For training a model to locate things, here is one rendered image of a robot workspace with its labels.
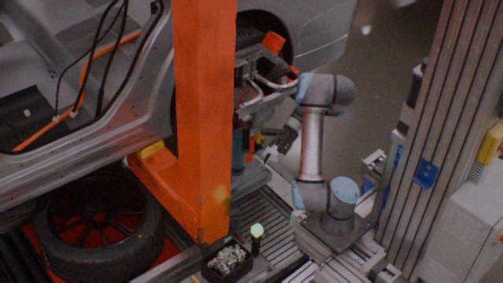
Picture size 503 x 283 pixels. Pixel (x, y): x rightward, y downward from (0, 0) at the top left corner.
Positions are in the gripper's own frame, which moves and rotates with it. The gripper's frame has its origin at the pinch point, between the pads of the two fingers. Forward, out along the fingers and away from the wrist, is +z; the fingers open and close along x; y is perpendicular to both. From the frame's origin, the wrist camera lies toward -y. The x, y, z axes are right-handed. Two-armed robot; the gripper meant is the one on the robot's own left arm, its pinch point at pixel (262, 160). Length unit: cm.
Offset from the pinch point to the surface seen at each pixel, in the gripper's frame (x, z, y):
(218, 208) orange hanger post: -9.4, 30.2, -1.4
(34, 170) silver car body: -30, 65, -73
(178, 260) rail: 16, 60, -7
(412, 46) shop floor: 210, -201, 16
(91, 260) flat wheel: -3, 84, -36
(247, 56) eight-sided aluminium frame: -6, -37, -34
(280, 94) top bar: 1.5, -32.0, -11.4
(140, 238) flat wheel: 7, 62, -27
